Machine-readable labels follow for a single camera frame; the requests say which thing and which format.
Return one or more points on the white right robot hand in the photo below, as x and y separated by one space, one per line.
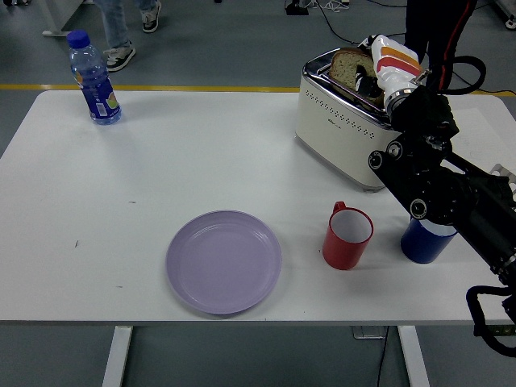
397 66

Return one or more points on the brown bread slice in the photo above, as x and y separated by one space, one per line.
344 68

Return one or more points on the cream chrome toaster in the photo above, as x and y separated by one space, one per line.
338 137

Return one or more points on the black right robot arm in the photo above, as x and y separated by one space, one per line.
443 181

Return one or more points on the purple plate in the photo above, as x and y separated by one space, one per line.
223 262

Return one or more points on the black power strip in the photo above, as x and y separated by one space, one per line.
297 8

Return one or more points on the metal toast rack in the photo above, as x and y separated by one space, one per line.
502 169

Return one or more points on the blue mug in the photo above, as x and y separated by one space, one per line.
421 246

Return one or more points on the red mug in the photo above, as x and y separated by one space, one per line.
342 252

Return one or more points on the person in sneakers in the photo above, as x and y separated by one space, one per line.
117 36

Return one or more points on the white table leg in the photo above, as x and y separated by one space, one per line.
117 354
413 354

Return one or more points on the blue water bottle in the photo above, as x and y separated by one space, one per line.
98 92

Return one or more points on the white furniture base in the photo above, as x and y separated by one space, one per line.
60 16

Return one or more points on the clear under-table bracket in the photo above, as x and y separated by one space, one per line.
369 332

